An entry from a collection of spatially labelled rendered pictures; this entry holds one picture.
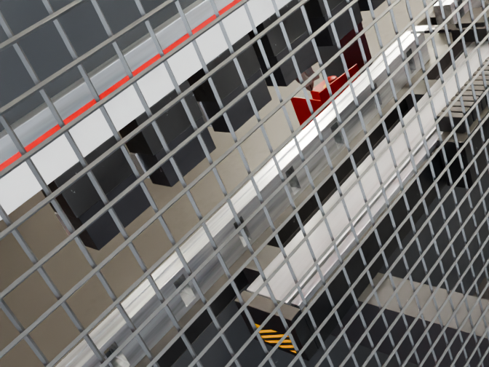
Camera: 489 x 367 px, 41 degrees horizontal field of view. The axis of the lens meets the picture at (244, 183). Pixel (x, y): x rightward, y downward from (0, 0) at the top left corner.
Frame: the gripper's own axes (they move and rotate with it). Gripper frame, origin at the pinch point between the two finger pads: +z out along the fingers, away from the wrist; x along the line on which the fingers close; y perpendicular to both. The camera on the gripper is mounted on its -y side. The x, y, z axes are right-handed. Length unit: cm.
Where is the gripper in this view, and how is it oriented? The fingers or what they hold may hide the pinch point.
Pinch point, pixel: (308, 87)
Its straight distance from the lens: 229.6
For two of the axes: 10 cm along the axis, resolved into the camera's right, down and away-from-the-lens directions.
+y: 5.8, 1.2, -8.0
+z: 4.0, 8.2, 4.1
